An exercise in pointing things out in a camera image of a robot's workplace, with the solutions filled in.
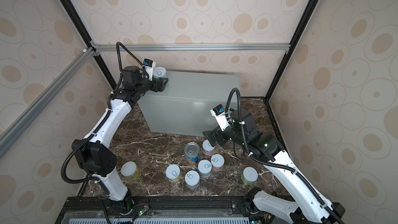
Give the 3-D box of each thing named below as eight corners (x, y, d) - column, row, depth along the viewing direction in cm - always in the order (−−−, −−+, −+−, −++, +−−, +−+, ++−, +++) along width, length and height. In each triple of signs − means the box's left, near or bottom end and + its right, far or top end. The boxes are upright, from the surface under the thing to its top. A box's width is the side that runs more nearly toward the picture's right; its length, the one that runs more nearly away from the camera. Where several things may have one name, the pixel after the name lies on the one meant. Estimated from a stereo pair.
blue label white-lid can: (198, 177, 84) (198, 173, 80) (198, 163, 89) (198, 159, 84) (211, 177, 84) (212, 173, 80) (211, 163, 89) (211, 159, 84)
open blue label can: (185, 164, 89) (183, 156, 80) (186, 151, 94) (184, 142, 86) (199, 164, 89) (199, 156, 80) (199, 151, 94) (199, 142, 86)
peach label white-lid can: (210, 171, 86) (211, 167, 82) (210, 158, 91) (210, 153, 87) (224, 171, 86) (225, 167, 82) (222, 158, 91) (224, 153, 87)
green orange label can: (242, 185, 82) (244, 182, 77) (240, 170, 87) (242, 166, 82) (256, 185, 82) (260, 182, 77) (253, 170, 87) (256, 166, 82)
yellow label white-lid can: (166, 181, 83) (164, 178, 78) (168, 168, 88) (166, 164, 83) (180, 181, 83) (178, 178, 78) (181, 168, 88) (180, 164, 83)
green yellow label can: (125, 181, 83) (118, 176, 76) (129, 166, 88) (123, 160, 81) (139, 181, 83) (133, 176, 76) (143, 167, 88) (138, 161, 81)
